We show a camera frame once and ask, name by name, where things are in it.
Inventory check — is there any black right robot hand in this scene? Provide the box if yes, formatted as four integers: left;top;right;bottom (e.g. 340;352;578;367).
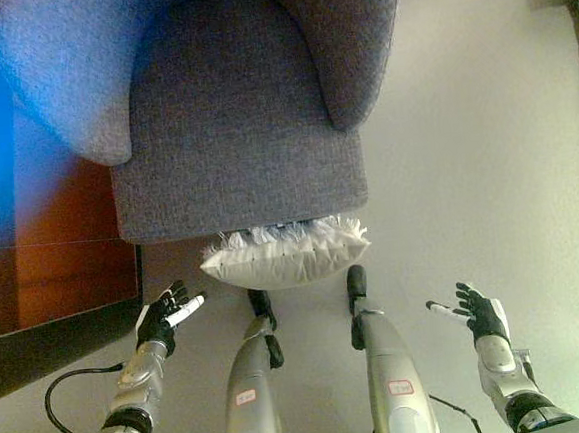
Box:
423;278;512;352

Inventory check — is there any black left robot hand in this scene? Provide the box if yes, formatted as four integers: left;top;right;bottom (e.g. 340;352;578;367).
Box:
130;277;213;357

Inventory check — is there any white fringed pillow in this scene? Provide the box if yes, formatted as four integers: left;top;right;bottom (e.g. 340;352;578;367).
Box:
196;212;376;297

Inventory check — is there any grey fabric armchair sofa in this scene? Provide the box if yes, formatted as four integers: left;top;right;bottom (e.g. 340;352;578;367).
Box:
0;0;423;257

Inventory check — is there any silver right robot leg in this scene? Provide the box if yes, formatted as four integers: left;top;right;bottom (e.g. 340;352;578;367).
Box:
344;259;441;433

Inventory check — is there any silver robot leg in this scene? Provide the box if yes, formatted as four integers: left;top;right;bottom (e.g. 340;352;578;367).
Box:
344;259;441;433
210;287;291;433

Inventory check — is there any silver left robot leg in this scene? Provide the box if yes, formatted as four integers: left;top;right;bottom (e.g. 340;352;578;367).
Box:
210;287;291;433

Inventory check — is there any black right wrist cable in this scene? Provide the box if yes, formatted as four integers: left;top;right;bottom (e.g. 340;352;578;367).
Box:
427;389;488;433

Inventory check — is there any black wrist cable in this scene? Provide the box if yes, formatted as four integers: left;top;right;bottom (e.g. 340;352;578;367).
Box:
427;389;488;433
42;363;131;433

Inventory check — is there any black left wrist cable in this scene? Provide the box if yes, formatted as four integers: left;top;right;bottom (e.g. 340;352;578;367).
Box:
42;363;131;433

